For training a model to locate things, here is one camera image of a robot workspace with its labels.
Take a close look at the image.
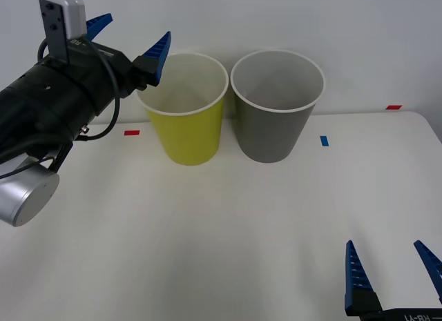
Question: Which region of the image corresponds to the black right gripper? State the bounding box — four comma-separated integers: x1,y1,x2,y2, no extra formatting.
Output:
343,240,442,321

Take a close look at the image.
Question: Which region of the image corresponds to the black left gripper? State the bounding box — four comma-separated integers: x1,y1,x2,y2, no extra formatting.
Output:
67,12,172,117

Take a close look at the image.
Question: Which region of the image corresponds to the yellow-green waste bin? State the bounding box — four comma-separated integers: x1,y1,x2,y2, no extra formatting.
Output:
134,52,229,166

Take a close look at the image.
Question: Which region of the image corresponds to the grey waste bin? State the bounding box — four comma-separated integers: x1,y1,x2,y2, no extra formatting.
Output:
229,50,326,164

